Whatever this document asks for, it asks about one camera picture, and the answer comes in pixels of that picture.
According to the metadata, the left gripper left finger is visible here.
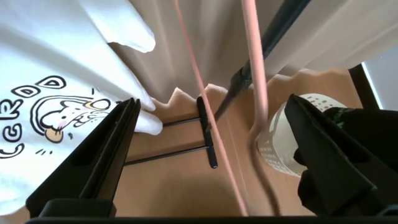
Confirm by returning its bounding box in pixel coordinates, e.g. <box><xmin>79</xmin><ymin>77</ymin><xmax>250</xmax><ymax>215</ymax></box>
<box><xmin>25</xmin><ymin>98</ymin><xmax>142</xmax><ymax>218</ymax></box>

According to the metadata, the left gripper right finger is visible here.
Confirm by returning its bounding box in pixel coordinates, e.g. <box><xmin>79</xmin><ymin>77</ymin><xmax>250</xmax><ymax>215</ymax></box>
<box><xmin>284</xmin><ymin>93</ymin><xmax>385</xmax><ymax>217</ymax></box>

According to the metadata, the pink clothes hanger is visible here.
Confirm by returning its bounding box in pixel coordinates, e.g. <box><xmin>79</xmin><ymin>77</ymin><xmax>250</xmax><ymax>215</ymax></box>
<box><xmin>173</xmin><ymin>0</ymin><xmax>282</xmax><ymax>218</ymax></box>

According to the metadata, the white laundry basket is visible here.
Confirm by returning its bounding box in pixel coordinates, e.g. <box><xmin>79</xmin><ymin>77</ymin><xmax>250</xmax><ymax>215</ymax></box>
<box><xmin>256</xmin><ymin>93</ymin><xmax>348</xmax><ymax>178</ymax></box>

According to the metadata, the black clothes rack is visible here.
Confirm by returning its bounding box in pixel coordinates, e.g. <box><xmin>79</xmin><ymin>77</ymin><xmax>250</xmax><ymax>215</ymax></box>
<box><xmin>124</xmin><ymin>0</ymin><xmax>312</xmax><ymax>169</ymax></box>

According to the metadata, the green garment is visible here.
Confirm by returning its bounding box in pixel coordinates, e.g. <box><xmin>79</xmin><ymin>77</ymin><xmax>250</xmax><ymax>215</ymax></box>
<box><xmin>333</xmin><ymin>108</ymin><xmax>346</xmax><ymax>129</ymax></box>

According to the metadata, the white printed t-shirt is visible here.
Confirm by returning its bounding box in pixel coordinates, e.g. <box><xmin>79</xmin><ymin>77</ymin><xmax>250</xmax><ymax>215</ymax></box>
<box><xmin>0</xmin><ymin>0</ymin><xmax>164</xmax><ymax>215</ymax></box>

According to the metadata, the beige curtain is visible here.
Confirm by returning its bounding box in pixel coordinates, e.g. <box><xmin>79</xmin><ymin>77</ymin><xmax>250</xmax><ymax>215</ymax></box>
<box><xmin>108</xmin><ymin>0</ymin><xmax>398</xmax><ymax>103</ymax></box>

